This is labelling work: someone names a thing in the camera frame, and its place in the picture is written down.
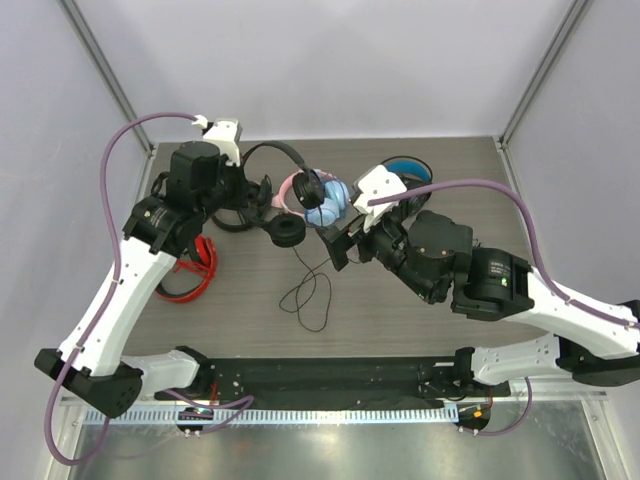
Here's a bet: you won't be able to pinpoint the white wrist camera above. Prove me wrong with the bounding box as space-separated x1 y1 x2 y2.
191 115 242 167
351 165 407 233

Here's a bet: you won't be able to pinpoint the red headphones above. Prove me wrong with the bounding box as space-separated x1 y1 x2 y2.
155 235 218 304

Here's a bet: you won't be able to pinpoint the slotted cable duct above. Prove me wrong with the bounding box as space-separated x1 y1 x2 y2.
110 404 459 427

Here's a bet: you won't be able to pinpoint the black blue over-ear headphones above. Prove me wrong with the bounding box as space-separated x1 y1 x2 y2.
381 155 433 219

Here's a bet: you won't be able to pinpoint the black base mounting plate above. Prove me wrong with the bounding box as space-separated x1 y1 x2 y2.
178 356 511 411

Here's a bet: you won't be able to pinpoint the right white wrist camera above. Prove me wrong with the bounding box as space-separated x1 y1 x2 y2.
351 165 407 233

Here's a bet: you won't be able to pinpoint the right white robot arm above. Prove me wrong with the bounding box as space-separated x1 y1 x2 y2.
320 208 639 396

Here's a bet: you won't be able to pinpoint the pink blue cat-ear headphones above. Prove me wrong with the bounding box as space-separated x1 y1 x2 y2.
271 169 349 228

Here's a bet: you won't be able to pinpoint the black headphones with wrapped cable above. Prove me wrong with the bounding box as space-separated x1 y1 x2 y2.
209 174 266 234

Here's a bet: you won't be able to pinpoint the black wired on-ear headphones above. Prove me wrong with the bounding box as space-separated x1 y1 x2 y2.
239 141 334 332

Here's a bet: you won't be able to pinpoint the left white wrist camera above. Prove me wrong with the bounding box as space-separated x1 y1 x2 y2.
191 115 242 167

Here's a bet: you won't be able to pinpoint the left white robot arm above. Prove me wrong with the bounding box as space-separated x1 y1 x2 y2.
35 140 249 419

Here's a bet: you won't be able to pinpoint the aluminium rail front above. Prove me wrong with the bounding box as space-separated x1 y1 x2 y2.
57 383 607 406

